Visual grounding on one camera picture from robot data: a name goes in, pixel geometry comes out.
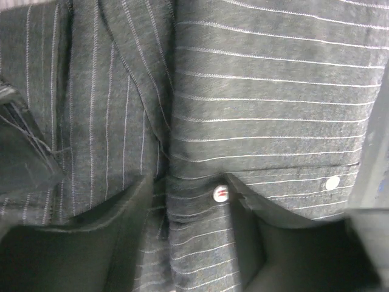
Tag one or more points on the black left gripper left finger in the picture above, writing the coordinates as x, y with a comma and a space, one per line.
95, 251

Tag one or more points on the grey pinstriped long sleeve shirt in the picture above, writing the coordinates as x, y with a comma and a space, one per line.
277, 93

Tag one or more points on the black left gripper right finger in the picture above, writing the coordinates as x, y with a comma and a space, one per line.
278, 250

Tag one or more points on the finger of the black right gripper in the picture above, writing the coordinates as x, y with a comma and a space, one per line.
27, 163
371, 188

